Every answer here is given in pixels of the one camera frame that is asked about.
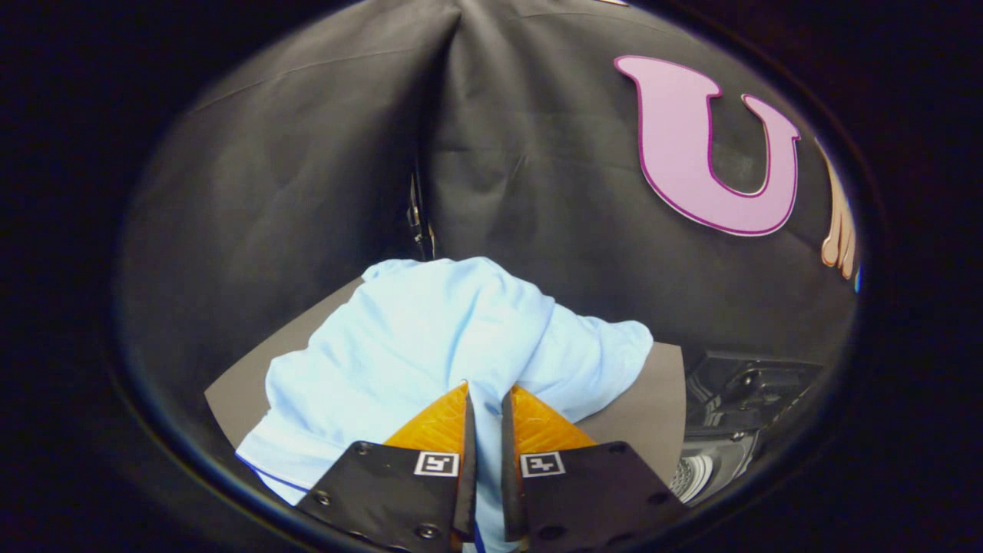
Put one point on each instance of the beige and dark cabinet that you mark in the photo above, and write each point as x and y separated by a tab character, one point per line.
653	415

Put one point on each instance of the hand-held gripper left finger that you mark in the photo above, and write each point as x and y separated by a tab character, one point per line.
384	491

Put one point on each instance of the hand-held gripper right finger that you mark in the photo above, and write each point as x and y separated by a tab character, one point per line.
591	491

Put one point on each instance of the light blue shirt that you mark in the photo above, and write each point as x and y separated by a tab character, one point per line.
415	338

